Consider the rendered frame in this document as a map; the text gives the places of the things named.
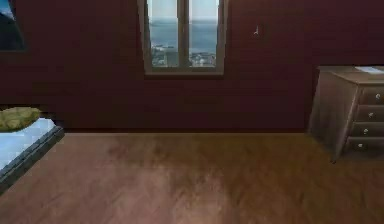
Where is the grey framed window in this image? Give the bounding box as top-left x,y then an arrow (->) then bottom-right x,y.
137,0 -> 230,79

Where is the brown chest of drawers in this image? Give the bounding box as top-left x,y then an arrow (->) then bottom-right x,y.
307,65 -> 384,164

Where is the bed with pale blue sheet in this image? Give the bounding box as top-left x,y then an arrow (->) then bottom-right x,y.
0,117 -> 66,196

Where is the green pillow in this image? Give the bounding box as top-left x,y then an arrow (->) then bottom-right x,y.
0,106 -> 42,132

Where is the dark framed wall picture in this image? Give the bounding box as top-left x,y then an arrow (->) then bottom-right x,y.
0,0 -> 28,52

